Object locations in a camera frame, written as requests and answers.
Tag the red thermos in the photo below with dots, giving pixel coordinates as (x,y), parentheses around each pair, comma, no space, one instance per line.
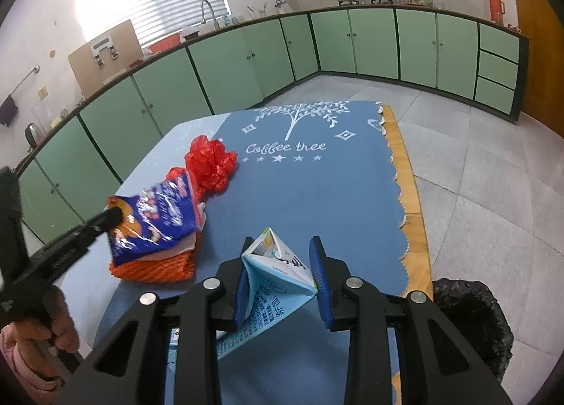
(496,6)

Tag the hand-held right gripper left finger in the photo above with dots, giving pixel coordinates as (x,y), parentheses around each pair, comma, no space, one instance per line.
(239,306)

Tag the dark hanging cloth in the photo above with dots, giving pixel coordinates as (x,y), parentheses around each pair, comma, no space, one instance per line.
(8,110)

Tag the metal kettle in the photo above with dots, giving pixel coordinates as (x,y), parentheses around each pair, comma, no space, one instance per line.
(31,135)

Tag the light blue milk carton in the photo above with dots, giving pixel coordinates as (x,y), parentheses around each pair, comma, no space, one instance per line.
(277,294)

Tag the blue snack packet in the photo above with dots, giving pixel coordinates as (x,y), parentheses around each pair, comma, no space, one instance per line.
(158,219)

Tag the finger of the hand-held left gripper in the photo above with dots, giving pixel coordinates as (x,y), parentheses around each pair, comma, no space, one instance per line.
(94,228)

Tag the person's left forearm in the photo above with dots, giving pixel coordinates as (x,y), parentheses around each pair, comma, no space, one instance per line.
(20,369)

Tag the orange mesh net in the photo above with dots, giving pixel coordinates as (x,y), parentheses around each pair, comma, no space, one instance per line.
(154,270)

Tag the metal faucet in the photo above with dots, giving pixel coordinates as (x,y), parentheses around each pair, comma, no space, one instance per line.
(209,12)

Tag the wall towel rail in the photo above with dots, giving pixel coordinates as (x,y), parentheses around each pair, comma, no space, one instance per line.
(26,78)

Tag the red foil packet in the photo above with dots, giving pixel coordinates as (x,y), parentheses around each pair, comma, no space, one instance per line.
(176,174)

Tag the cardboard sheet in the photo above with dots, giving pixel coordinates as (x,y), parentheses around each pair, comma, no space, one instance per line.
(105,63)

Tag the red basin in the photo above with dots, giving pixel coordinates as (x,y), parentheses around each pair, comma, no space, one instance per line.
(164,42)

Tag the blue tree-print table mat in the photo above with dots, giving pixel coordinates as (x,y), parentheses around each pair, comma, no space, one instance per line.
(335,193)

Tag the crumpled red plastic bag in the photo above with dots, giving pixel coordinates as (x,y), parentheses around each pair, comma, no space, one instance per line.
(211,162)

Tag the utensil holders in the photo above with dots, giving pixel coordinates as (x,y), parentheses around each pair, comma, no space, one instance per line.
(259,12)

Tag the green base cabinets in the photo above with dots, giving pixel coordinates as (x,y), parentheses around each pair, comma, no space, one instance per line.
(246,65)

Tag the person's left hand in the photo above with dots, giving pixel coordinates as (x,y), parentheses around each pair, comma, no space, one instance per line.
(64,321)

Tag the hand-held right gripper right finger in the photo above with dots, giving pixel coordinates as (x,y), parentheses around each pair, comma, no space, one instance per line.
(319,281)

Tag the black-lined trash bin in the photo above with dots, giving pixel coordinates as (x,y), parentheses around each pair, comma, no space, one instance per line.
(476,325)

